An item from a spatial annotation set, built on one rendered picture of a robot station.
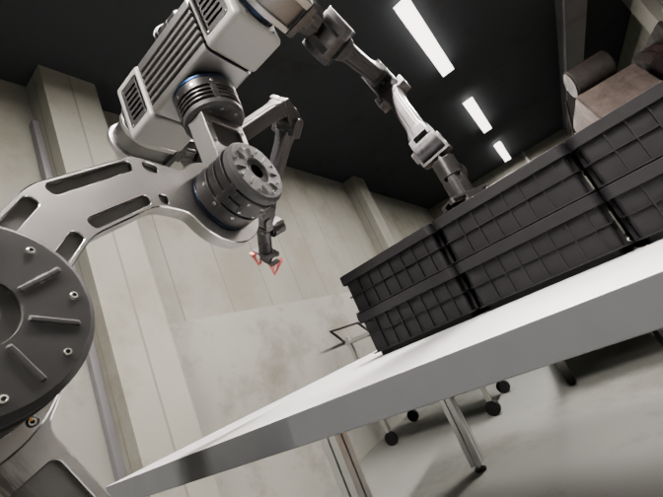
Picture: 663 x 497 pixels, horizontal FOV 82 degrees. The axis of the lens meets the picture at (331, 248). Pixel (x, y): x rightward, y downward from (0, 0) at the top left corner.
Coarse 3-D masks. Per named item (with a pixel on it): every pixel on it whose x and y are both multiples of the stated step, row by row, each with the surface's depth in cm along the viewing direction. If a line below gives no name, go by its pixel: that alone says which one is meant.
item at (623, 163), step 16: (640, 112) 65; (656, 112) 64; (624, 128) 66; (640, 128) 65; (656, 128) 64; (592, 144) 69; (608, 144) 68; (624, 144) 66; (640, 144) 65; (656, 144) 64; (592, 160) 69; (608, 160) 68; (624, 160) 66; (640, 160) 65; (592, 176) 71; (608, 176) 68; (624, 176) 66
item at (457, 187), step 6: (462, 174) 90; (444, 180) 91; (450, 180) 90; (456, 180) 89; (462, 180) 89; (468, 180) 90; (444, 186) 92; (450, 186) 90; (456, 186) 89; (462, 186) 89; (468, 186) 89; (480, 186) 89; (486, 186) 89; (450, 192) 91; (456, 192) 89; (462, 192) 89; (468, 192) 88; (450, 198) 88; (456, 198) 88; (462, 198) 88; (450, 204) 88; (444, 210) 92
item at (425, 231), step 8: (416, 232) 89; (424, 232) 87; (432, 232) 87; (440, 232) 90; (408, 240) 90; (416, 240) 89; (392, 248) 93; (400, 248) 91; (376, 256) 95; (384, 256) 94; (392, 256) 93; (368, 264) 97; (376, 264) 95; (352, 272) 100; (360, 272) 98; (344, 280) 101
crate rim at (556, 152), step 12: (564, 144) 72; (540, 156) 73; (552, 156) 72; (528, 168) 74; (540, 168) 73; (504, 180) 77; (516, 180) 76; (480, 192) 80; (492, 192) 78; (468, 204) 81; (444, 216) 85; (456, 216) 83
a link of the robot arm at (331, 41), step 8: (328, 24) 87; (320, 32) 87; (328, 32) 87; (312, 40) 88; (320, 40) 88; (328, 40) 88; (336, 40) 88; (344, 40) 91; (320, 48) 89; (328, 48) 89; (336, 48) 90; (328, 56) 91
